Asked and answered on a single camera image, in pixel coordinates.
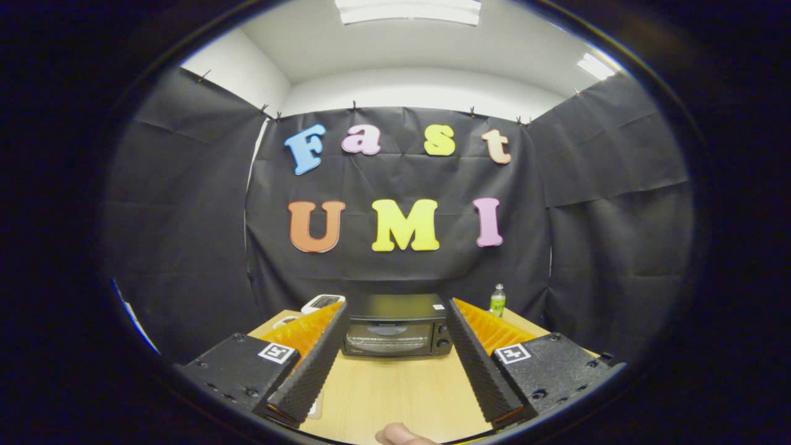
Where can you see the white pop-up toaster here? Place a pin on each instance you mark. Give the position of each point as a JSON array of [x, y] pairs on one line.
[[321, 303]]

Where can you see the long ceiling light panel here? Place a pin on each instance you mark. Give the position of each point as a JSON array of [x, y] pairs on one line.
[[408, 11]]

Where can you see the white power plug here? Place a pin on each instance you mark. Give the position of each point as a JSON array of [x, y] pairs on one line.
[[284, 321]]

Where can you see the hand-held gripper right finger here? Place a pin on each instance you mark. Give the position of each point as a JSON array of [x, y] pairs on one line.
[[482, 371]]

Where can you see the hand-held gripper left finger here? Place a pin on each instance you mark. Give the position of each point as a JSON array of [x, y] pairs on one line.
[[312, 371]]

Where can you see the green labelled bottle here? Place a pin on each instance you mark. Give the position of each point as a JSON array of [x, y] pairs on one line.
[[497, 303]]

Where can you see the black toaster oven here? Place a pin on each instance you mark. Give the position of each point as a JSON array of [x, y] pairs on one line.
[[395, 306]]

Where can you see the small ceiling light panel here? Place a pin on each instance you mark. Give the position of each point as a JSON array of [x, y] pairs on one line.
[[596, 65]]

